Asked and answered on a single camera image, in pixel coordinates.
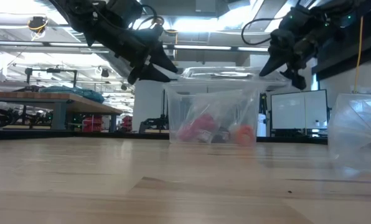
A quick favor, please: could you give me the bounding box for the pink-red bandage roll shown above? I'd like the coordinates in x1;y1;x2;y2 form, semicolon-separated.
177;113;219;143

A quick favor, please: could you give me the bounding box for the dark packaged bandage roll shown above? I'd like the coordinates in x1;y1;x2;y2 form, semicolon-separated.
215;129;232;144

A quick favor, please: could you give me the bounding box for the long ceiling strip light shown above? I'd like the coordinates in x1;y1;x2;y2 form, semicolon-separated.
0;40;270;54

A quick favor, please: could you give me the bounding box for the teal cloth bundle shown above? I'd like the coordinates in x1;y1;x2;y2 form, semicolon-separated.
39;85;105;104

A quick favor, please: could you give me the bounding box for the black coiled cable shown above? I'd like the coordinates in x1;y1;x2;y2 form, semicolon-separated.
0;108;17;129

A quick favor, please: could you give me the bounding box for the large clear plastic bag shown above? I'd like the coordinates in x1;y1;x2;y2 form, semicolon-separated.
327;92;371;175

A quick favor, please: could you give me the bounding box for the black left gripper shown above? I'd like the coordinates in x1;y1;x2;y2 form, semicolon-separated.
90;14;179;86

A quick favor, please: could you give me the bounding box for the clear plastic storage bin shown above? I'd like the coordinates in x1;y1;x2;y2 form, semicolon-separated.
164;65;291;147

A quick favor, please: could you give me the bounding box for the orange bandage roll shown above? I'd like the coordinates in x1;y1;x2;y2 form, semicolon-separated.
231;124;256;146

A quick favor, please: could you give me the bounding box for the white canister with black top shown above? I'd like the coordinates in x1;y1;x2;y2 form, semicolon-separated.
256;93;268;138

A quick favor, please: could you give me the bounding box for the red storage bin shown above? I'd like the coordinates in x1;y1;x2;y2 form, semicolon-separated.
121;115;133;133
82;115;104;133

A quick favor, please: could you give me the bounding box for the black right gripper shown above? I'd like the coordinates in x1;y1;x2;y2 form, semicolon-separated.
259;5;322;91

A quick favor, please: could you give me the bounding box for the black ceiling cable reel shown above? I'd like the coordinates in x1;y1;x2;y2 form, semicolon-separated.
27;16;49;41

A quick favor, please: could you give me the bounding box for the black background robot rig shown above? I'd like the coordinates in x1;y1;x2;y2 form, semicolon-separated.
138;89;170;134

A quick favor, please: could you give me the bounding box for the black camera rig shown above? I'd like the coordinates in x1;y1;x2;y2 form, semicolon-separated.
24;67;79;88

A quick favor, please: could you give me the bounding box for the white board with black frame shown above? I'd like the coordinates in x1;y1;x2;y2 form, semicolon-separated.
270;89;329;131

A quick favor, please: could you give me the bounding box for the yellow hanging cable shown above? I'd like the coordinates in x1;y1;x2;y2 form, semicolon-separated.
353;15;365;94

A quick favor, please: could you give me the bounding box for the wooden workbench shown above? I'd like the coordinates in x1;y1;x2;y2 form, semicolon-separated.
0;91;124;133

